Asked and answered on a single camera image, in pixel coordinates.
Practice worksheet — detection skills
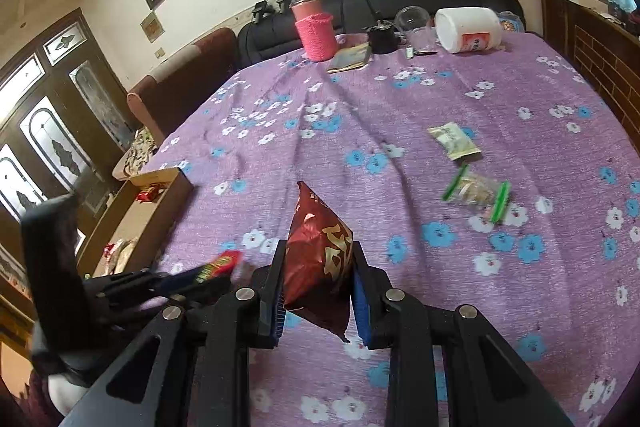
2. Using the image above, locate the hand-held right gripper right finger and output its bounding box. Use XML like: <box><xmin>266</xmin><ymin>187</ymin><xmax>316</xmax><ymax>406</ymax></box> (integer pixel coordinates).
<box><xmin>351</xmin><ymin>241</ymin><xmax>576</xmax><ymax>427</ymax></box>

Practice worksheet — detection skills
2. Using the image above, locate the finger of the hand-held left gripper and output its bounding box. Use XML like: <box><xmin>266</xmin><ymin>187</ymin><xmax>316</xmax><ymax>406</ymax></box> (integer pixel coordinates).
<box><xmin>160</xmin><ymin>279</ymin><xmax>237</xmax><ymax>309</ymax></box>
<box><xmin>145</xmin><ymin>268</ymin><xmax>203</xmax><ymax>290</ymax></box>

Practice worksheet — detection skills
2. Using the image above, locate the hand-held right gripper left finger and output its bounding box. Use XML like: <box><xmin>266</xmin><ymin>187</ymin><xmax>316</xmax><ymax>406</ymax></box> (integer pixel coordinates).
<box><xmin>60</xmin><ymin>238</ymin><xmax>290</xmax><ymax>427</ymax></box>

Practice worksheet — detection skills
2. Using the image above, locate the red rectangular snack packet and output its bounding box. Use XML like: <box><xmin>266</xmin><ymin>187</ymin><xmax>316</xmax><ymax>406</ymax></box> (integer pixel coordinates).
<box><xmin>192</xmin><ymin>251</ymin><xmax>244</xmax><ymax>284</ymax></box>

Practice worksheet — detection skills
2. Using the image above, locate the dark red shiny snack packet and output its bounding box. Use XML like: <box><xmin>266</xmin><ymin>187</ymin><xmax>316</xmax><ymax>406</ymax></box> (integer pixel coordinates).
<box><xmin>282</xmin><ymin>181</ymin><xmax>355</xmax><ymax>343</ymax></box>

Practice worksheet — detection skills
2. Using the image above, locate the cardboard box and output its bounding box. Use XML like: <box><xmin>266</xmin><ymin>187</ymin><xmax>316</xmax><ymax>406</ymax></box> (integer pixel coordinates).
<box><xmin>75</xmin><ymin>167</ymin><xmax>195</xmax><ymax>279</ymax></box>

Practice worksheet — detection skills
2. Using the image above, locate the person's left forearm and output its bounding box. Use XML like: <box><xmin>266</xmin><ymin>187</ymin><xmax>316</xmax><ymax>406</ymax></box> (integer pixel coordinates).
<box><xmin>20</xmin><ymin>367</ymin><xmax>66</xmax><ymax>427</ymax></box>

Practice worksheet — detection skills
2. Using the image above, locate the patterned cushion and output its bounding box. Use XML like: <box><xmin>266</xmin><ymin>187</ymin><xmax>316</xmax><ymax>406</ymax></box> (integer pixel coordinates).
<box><xmin>112</xmin><ymin>127</ymin><xmax>160</xmax><ymax>182</ymax></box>

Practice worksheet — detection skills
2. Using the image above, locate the dark glass-panel door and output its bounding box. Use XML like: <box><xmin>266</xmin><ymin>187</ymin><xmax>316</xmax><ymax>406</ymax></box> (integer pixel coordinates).
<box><xmin>0</xmin><ymin>7</ymin><xmax>138</xmax><ymax>308</ymax></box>

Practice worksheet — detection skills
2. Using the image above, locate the clear packet with green strips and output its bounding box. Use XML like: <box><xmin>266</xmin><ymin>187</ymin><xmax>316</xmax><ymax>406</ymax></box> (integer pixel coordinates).
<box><xmin>441</xmin><ymin>164</ymin><xmax>512</xmax><ymax>224</ymax></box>

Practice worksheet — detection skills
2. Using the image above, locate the brown armchair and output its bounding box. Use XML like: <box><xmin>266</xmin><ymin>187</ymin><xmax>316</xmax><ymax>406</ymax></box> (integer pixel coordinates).
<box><xmin>126</xmin><ymin>27</ymin><xmax>238</xmax><ymax>142</ymax></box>

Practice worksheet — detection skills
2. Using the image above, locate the beige small snack packet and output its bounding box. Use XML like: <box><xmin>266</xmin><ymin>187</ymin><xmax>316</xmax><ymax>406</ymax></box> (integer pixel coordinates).
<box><xmin>427</xmin><ymin>122</ymin><xmax>482</xmax><ymax>160</ymax></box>

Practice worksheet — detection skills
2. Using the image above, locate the purple floral tablecloth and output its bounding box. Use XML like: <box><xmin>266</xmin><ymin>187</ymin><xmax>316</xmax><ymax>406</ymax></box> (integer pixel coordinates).
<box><xmin>145</xmin><ymin>32</ymin><xmax>640</xmax><ymax>427</ymax></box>

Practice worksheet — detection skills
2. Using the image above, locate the black sofa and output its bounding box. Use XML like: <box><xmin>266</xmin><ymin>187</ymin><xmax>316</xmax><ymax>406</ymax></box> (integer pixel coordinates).
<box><xmin>236</xmin><ymin>0</ymin><xmax>526</xmax><ymax>70</ymax></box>

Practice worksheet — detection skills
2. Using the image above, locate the black cup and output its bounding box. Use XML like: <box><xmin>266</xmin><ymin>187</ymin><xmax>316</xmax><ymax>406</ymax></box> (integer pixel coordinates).
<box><xmin>367</xmin><ymin>21</ymin><xmax>401</xmax><ymax>55</ymax></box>

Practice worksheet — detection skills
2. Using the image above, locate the pink flask with knit sleeve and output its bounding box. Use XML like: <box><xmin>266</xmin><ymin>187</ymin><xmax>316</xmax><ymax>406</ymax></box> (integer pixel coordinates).
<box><xmin>290</xmin><ymin>0</ymin><xmax>337</xmax><ymax>62</ymax></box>

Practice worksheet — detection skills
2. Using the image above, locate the clear plastic cup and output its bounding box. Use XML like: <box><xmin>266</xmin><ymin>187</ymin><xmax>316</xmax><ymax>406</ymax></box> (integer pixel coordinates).
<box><xmin>395</xmin><ymin>6</ymin><xmax>432</xmax><ymax>32</ymax></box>
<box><xmin>404</xmin><ymin>27</ymin><xmax>437</xmax><ymax>54</ymax></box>

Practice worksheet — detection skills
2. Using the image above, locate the white plastic jar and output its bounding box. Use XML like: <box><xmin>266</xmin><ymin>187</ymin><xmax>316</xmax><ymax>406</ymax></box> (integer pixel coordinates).
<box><xmin>434</xmin><ymin>7</ymin><xmax>502</xmax><ymax>54</ymax></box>

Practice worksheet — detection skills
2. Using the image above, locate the wooden cabinet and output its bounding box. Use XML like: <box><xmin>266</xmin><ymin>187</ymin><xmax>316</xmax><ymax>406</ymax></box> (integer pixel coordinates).
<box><xmin>552</xmin><ymin>0</ymin><xmax>640</xmax><ymax>142</ymax></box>

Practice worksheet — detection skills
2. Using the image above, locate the small wall picture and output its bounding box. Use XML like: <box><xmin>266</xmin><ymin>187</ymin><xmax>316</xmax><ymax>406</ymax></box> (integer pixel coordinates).
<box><xmin>140</xmin><ymin>12</ymin><xmax>162</xmax><ymax>42</ymax></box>

